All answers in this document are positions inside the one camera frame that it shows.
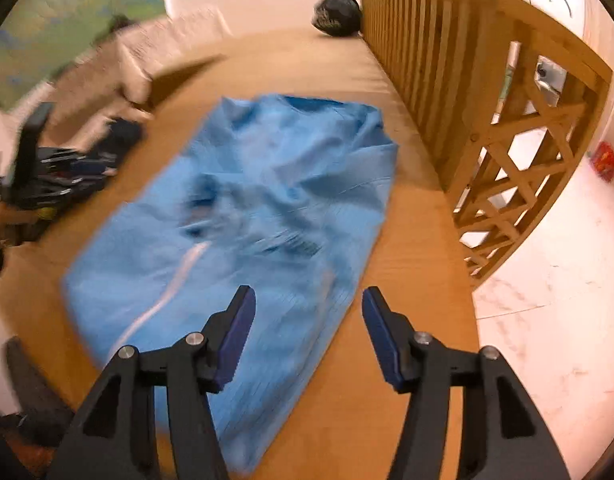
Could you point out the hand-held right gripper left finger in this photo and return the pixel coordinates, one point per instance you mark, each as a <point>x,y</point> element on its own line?
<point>237,335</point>

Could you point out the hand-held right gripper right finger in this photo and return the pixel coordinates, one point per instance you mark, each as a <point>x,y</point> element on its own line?
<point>382,340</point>

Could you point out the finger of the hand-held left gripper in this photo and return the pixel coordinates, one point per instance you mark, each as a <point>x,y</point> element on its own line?
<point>82,165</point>

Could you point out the blue zippered jacket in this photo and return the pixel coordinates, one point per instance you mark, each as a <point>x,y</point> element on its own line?
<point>267,185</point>

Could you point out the white lace tablecloth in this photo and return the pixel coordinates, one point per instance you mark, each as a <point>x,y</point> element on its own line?
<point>152,45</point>

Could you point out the green painting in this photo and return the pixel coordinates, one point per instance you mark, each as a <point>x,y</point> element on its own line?
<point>77,10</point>

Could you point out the wooden slat railing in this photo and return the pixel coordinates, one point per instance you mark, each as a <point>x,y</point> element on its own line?
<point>437,60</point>

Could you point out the black bag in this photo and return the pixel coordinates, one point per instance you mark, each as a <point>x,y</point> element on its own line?
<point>337,12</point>

